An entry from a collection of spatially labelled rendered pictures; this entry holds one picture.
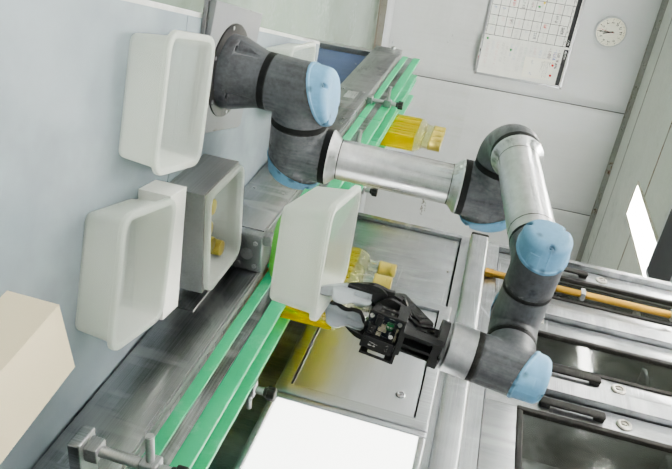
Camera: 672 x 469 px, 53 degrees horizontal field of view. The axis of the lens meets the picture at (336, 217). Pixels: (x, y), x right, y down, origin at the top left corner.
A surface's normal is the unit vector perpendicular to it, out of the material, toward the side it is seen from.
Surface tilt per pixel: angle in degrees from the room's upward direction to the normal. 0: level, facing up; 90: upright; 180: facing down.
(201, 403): 90
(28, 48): 0
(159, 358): 90
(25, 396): 0
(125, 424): 90
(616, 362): 90
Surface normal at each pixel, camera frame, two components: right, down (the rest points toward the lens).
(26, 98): 0.96, 0.22
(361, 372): 0.12, -0.87
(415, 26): -0.26, 0.44
